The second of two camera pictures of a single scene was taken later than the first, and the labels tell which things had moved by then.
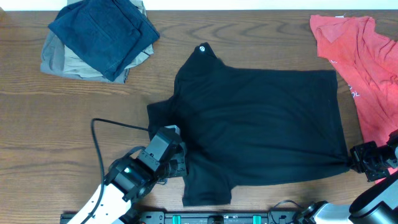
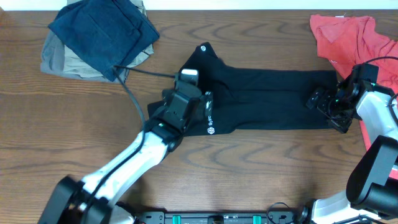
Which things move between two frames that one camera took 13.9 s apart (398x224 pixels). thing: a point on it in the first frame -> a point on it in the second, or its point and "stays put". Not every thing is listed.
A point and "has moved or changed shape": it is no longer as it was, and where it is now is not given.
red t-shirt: x=369 y=61 stays put
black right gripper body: x=373 y=160 -> x=338 y=113
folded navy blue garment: x=111 y=35 stays put
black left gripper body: x=176 y=167 -> x=201 y=115
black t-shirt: x=239 y=126 has moved or changed shape
